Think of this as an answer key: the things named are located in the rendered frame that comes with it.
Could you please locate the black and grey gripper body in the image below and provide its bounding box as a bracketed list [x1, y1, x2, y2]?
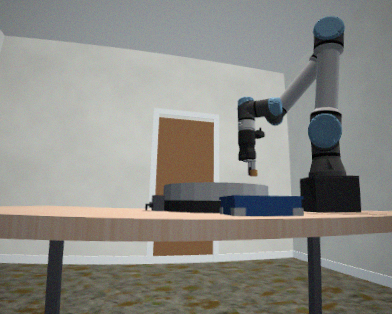
[238, 119, 265, 161]

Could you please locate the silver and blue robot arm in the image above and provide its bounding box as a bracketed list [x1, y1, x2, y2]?
[237, 16, 346, 176]

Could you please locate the blue crate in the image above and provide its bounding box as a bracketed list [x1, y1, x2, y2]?
[219, 195, 304, 216]

